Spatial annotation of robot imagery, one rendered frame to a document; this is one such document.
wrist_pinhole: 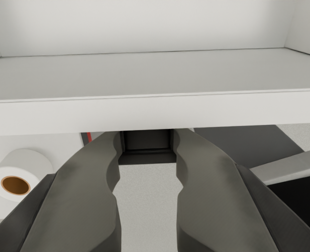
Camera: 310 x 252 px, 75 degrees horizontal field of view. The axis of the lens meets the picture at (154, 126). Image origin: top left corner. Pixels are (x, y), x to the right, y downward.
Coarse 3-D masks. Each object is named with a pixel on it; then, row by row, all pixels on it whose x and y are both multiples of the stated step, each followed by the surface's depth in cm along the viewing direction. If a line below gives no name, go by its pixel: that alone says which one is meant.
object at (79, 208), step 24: (96, 144) 10; (120, 144) 11; (72, 168) 8; (96, 168) 8; (48, 192) 7; (72, 192) 7; (96, 192) 7; (48, 216) 7; (72, 216) 6; (96, 216) 6; (48, 240) 6; (72, 240) 6; (96, 240) 6; (120, 240) 7
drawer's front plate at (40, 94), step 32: (0, 64) 14; (32, 64) 14; (64, 64) 14; (96, 64) 13; (128, 64) 13; (160, 64) 13; (192, 64) 13; (224, 64) 12; (256, 64) 12; (288, 64) 12; (0, 96) 9; (32, 96) 9; (64, 96) 9; (96, 96) 9; (128, 96) 9; (160, 96) 9; (192, 96) 9; (224, 96) 9; (256, 96) 9; (288, 96) 9; (0, 128) 9; (32, 128) 9; (64, 128) 9; (96, 128) 9; (128, 128) 9; (160, 128) 9
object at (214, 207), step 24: (192, 144) 10; (192, 168) 8; (216, 168) 8; (192, 192) 7; (216, 192) 7; (240, 192) 7; (192, 216) 6; (216, 216) 6; (240, 216) 6; (192, 240) 6; (216, 240) 6; (240, 240) 6; (264, 240) 6
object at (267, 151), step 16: (192, 128) 73; (208, 128) 61; (224, 128) 58; (240, 128) 55; (256, 128) 53; (272, 128) 51; (224, 144) 53; (240, 144) 50; (256, 144) 48; (272, 144) 47; (288, 144) 45; (240, 160) 46; (256, 160) 45; (272, 160) 43; (288, 160) 37; (304, 160) 36; (272, 176) 36; (288, 176) 35; (304, 176) 35
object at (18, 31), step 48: (0, 0) 14; (48, 0) 14; (96, 0) 14; (144, 0) 15; (192, 0) 15; (240, 0) 15; (288, 0) 15; (0, 48) 16; (48, 48) 16; (96, 48) 16; (144, 48) 16; (192, 48) 16; (240, 48) 17
